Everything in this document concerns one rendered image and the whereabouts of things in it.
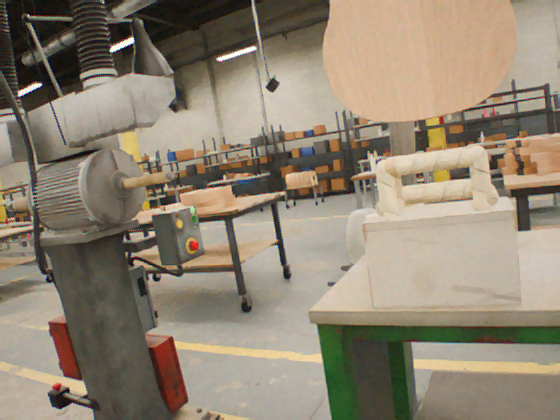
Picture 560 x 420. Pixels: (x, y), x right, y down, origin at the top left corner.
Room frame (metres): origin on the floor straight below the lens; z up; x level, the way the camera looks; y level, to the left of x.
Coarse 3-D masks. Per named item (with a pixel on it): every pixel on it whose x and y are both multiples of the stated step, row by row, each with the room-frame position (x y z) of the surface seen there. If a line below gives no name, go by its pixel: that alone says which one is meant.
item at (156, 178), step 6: (150, 174) 1.26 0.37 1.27; (156, 174) 1.25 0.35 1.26; (162, 174) 1.23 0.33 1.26; (126, 180) 1.31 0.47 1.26; (132, 180) 1.29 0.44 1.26; (138, 180) 1.28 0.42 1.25; (144, 180) 1.27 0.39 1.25; (150, 180) 1.26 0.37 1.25; (156, 180) 1.25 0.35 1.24; (162, 180) 1.24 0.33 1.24; (168, 180) 1.24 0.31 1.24; (126, 186) 1.31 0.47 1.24; (132, 186) 1.30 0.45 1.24; (138, 186) 1.29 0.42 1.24
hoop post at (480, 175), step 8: (480, 160) 0.68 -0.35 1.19; (472, 168) 0.69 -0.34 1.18; (480, 168) 0.68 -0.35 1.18; (488, 168) 0.69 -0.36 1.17; (472, 176) 0.69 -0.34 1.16; (480, 176) 0.68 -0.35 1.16; (488, 176) 0.68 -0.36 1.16; (472, 184) 0.70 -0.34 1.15; (480, 184) 0.68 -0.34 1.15; (488, 184) 0.68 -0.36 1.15; (480, 192) 0.68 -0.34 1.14; (488, 192) 0.68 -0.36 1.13; (480, 200) 0.68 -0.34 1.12; (480, 208) 0.69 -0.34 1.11; (488, 208) 0.68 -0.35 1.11
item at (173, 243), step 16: (176, 208) 1.63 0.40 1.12; (160, 224) 1.53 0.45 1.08; (176, 224) 1.52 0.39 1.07; (192, 224) 1.60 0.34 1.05; (160, 240) 1.54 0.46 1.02; (176, 240) 1.51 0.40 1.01; (192, 240) 1.58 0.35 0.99; (160, 256) 1.55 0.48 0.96; (176, 256) 1.51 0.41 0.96; (192, 256) 1.57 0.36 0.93
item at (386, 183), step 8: (384, 176) 0.75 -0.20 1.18; (392, 176) 0.76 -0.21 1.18; (384, 184) 0.75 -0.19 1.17; (392, 184) 0.76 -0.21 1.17; (384, 192) 0.76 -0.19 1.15; (392, 192) 0.75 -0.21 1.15; (384, 200) 0.76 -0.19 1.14; (392, 200) 0.75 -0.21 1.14; (384, 208) 0.76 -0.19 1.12; (392, 208) 0.75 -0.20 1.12; (384, 216) 0.76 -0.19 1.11; (392, 216) 0.75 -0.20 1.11
